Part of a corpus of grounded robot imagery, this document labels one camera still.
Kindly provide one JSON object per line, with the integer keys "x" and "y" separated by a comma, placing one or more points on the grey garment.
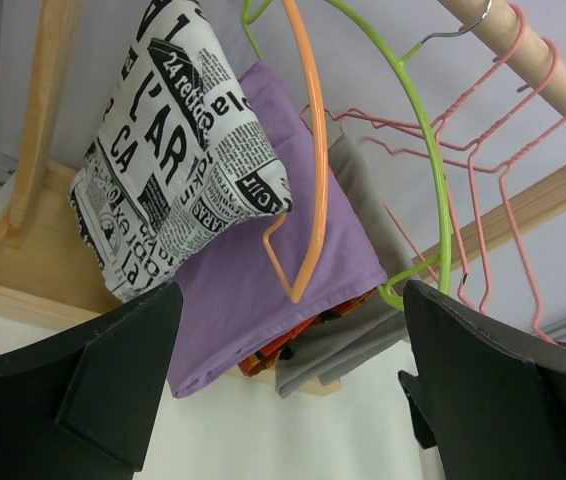
{"x": 346, "y": 336}

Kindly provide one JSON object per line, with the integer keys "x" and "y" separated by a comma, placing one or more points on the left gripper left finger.
{"x": 82, "y": 404}

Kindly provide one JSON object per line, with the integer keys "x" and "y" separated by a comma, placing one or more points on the wooden clothes rack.
{"x": 49, "y": 276}

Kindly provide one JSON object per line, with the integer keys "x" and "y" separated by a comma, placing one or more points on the green hanger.
{"x": 443, "y": 258}

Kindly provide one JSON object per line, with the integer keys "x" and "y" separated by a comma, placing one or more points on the orange hanger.
{"x": 308, "y": 150}

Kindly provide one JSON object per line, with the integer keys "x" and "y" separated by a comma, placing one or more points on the black white patterned garment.
{"x": 179, "y": 157}

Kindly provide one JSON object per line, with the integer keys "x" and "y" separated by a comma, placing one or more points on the purple garment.
{"x": 235, "y": 310}

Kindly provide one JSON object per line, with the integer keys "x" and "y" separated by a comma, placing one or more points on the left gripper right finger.
{"x": 489, "y": 397}

